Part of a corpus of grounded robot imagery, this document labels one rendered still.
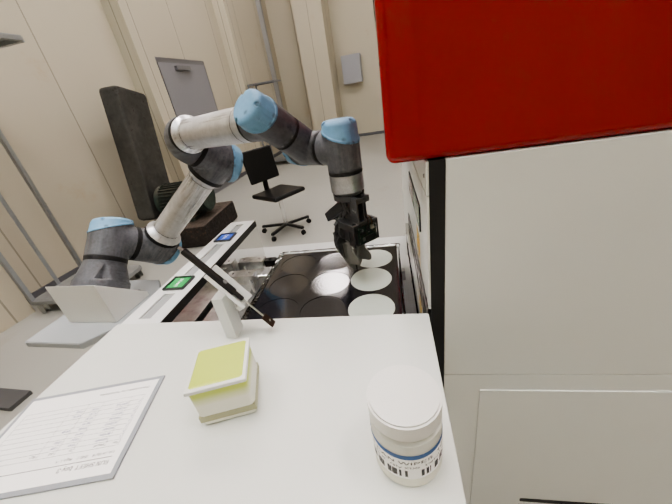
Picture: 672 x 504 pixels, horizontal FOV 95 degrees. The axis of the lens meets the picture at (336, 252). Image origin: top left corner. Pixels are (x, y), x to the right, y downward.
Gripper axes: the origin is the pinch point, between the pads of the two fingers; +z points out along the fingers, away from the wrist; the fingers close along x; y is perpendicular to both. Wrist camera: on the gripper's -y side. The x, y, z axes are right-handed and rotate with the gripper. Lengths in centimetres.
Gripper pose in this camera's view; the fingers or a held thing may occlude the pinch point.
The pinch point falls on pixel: (354, 264)
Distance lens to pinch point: 80.9
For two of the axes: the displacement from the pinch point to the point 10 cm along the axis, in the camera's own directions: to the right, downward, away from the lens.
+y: 5.4, 3.1, -7.8
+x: 8.2, -3.7, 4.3
